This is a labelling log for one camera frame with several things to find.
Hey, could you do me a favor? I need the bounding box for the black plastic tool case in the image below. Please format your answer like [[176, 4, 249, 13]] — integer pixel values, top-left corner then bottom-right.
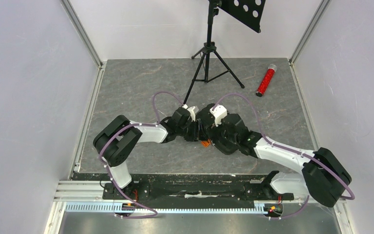
[[195, 103, 249, 156]]

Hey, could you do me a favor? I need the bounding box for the red glitter tube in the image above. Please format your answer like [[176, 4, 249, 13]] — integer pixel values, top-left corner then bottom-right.
[[255, 64, 277, 97]]

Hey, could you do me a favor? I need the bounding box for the black music stand tripod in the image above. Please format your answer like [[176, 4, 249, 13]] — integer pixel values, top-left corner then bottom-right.
[[183, 0, 266, 104]]

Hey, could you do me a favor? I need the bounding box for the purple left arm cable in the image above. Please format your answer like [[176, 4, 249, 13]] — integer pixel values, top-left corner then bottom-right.
[[98, 92, 187, 219]]

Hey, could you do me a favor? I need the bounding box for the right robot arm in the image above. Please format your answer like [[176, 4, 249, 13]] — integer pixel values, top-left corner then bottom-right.
[[211, 111, 355, 207]]

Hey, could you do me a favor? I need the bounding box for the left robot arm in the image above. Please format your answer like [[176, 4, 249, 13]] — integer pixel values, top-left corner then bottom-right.
[[93, 105, 199, 199]]

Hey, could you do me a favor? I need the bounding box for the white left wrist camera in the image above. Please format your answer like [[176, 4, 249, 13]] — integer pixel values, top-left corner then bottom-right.
[[187, 106, 199, 121]]

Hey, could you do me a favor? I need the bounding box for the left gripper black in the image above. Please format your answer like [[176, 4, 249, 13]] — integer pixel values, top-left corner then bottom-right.
[[177, 119, 208, 142]]

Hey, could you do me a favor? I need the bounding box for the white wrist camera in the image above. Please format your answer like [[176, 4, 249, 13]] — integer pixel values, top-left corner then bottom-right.
[[210, 105, 228, 127], [187, 106, 199, 121]]

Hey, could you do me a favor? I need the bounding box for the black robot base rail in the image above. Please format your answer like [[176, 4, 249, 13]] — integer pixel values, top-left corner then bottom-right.
[[102, 174, 294, 209]]

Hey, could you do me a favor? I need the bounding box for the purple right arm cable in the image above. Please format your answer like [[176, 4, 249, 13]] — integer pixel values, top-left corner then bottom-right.
[[211, 94, 355, 221]]

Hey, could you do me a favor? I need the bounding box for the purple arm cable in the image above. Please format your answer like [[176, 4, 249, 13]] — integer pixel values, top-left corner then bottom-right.
[[98, 92, 187, 219], [211, 94, 355, 221]]

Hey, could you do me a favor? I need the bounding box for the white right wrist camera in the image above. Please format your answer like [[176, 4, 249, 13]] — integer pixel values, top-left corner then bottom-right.
[[210, 105, 228, 127]]

